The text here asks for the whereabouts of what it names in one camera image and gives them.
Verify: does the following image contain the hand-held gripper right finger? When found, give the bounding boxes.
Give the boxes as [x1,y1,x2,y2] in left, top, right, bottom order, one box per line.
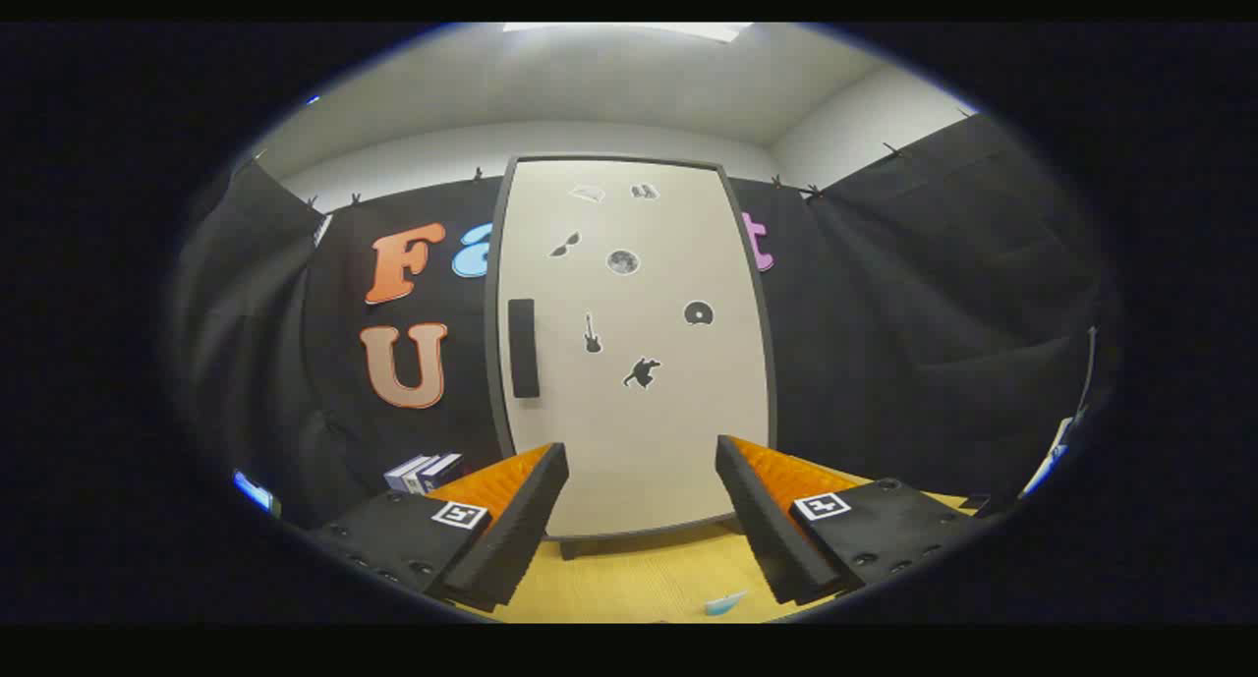
[715,435,989,606]

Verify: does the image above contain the grey cabinet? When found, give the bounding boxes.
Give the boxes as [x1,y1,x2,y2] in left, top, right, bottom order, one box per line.
[485,153,779,560]

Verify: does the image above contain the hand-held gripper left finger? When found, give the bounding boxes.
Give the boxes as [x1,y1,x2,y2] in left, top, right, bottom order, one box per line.
[305,442,570,614]

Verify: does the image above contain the black door handle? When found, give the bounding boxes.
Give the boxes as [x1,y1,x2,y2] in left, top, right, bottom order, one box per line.
[508,299,541,399]

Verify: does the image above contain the black backdrop cloth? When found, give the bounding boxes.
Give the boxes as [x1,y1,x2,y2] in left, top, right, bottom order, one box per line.
[172,112,1112,531]

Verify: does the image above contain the pale blue book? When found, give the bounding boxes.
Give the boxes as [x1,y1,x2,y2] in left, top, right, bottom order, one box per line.
[384,455,430,493]

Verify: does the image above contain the white cabinet door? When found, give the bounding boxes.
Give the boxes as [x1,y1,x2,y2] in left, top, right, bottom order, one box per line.
[496,159,771,538]

